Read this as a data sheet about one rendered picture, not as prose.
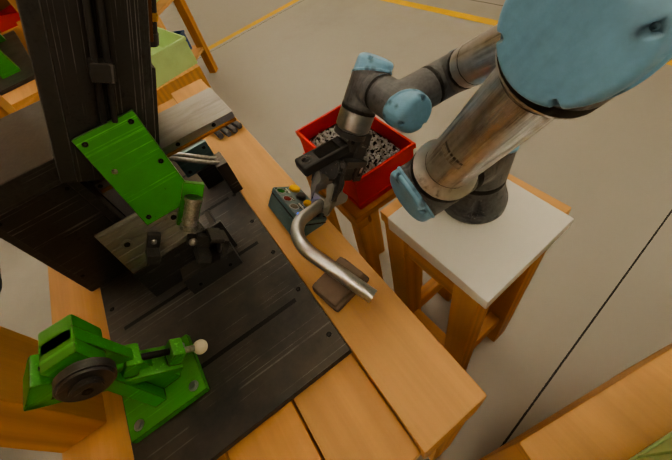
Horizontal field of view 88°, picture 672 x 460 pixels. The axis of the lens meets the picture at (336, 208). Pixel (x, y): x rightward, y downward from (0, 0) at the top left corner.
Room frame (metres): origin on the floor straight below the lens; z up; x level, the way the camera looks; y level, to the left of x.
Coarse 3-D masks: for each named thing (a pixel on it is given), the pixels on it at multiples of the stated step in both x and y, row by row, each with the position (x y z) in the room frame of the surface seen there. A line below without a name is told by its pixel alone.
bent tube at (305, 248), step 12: (312, 204) 0.54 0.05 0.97; (300, 216) 0.50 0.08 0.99; (312, 216) 0.51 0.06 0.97; (300, 228) 0.46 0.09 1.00; (300, 240) 0.43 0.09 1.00; (300, 252) 0.41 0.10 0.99; (312, 252) 0.40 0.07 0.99; (324, 264) 0.37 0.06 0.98; (336, 264) 0.37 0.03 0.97; (336, 276) 0.35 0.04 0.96; (348, 276) 0.34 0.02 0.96; (348, 288) 0.32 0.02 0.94; (360, 288) 0.31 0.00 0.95; (372, 288) 0.31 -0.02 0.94
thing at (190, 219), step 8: (184, 200) 0.55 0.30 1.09; (192, 200) 0.54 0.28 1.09; (200, 200) 0.55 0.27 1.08; (184, 208) 0.54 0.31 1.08; (192, 208) 0.54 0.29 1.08; (184, 216) 0.53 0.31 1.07; (192, 216) 0.53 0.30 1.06; (184, 224) 0.52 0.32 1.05; (192, 224) 0.52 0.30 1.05; (192, 232) 0.51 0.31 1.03
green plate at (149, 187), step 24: (120, 120) 0.62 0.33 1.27; (96, 144) 0.59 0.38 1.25; (120, 144) 0.60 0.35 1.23; (144, 144) 0.60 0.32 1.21; (96, 168) 0.57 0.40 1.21; (120, 168) 0.58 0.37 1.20; (144, 168) 0.58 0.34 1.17; (168, 168) 0.59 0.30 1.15; (120, 192) 0.56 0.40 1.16; (144, 192) 0.56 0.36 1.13; (168, 192) 0.57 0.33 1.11; (144, 216) 0.54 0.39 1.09
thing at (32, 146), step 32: (0, 128) 0.79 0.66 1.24; (32, 128) 0.75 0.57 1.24; (0, 160) 0.66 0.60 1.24; (32, 160) 0.62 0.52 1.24; (0, 192) 0.57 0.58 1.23; (32, 192) 0.58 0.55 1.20; (64, 192) 0.59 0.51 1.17; (96, 192) 0.63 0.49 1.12; (0, 224) 0.55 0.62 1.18; (32, 224) 0.56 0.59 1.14; (64, 224) 0.57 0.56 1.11; (96, 224) 0.59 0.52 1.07; (32, 256) 0.54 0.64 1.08; (64, 256) 0.55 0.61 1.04; (96, 256) 0.57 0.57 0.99; (96, 288) 0.55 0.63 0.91
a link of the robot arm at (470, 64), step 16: (496, 32) 0.45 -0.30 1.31; (464, 48) 0.51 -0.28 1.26; (480, 48) 0.47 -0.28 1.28; (432, 64) 0.56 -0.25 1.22; (448, 64) 0.53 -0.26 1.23; (464, 64) 0.49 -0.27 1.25; (480, 64) 0.46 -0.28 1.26; (448, 80) 0.52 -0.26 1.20; (464, 80) 0.49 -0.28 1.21; (480, 80) 0.47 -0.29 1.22; (448, 96) 0.52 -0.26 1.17
